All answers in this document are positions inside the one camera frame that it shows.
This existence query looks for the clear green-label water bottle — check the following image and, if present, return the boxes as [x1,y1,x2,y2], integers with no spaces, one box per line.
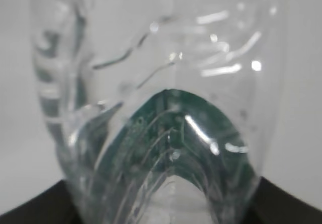
[30,0,284,223]

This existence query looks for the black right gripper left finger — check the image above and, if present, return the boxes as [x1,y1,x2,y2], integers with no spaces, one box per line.
[1,180,83,224]

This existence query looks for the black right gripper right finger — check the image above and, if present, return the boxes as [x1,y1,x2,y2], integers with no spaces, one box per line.
[249,178,321,224]

